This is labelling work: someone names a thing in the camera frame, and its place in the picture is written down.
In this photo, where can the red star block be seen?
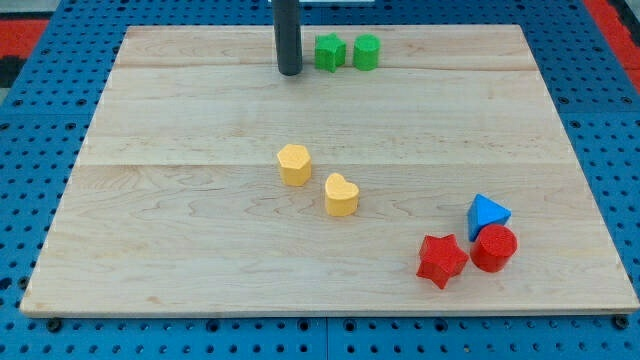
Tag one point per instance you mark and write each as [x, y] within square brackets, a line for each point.
[440, 259]

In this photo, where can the green cylinder block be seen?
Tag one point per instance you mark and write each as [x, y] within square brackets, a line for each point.
[366, 52]

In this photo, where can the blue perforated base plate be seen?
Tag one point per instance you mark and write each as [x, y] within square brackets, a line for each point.
[48, 110]

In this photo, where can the yellow heart block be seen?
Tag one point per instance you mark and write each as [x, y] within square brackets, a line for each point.
[341, 196]

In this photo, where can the yellow hexagon block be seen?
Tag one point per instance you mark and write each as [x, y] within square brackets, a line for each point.
[294, 165]

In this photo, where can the black cylindrical robot arm rod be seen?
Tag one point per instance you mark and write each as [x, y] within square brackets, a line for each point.
[287, 32]

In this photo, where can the blue triangle block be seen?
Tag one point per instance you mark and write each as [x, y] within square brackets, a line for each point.
[483, 212]

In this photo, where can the wooden board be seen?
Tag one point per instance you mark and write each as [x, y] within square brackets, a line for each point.
[175, 206]

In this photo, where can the red cylinder block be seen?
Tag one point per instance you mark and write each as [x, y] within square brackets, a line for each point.
[493, 248]

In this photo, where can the green star block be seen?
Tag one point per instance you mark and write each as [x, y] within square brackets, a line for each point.
[330, 52]

